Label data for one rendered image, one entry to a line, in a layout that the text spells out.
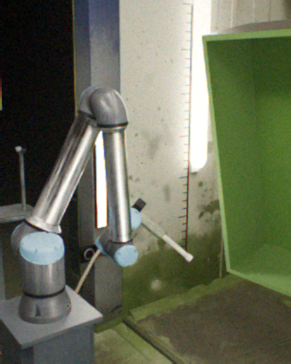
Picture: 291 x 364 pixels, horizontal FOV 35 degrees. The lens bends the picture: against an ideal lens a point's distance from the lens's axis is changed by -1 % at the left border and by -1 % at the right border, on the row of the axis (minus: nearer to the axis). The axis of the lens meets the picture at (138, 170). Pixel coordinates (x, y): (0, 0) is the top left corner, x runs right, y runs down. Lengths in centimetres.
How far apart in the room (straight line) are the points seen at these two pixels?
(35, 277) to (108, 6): 142
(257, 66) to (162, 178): 85
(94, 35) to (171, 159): 85
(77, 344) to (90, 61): 135
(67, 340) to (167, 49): 165
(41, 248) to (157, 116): 128
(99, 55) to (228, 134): 76
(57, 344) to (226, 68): 140
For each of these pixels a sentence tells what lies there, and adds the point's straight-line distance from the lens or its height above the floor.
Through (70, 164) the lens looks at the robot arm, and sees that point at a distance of 175.
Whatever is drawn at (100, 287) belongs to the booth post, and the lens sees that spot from 270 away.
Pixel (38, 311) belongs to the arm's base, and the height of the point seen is 68.
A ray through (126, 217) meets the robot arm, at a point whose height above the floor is 95.
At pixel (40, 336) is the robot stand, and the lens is 164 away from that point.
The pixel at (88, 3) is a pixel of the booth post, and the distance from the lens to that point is 241.
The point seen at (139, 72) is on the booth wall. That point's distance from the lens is 256.
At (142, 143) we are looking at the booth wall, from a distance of 260.
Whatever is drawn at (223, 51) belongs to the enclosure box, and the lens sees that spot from 222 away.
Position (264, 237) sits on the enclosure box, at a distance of 272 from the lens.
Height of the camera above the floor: 150
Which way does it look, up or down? 13 degrees down
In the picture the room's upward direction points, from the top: straight up
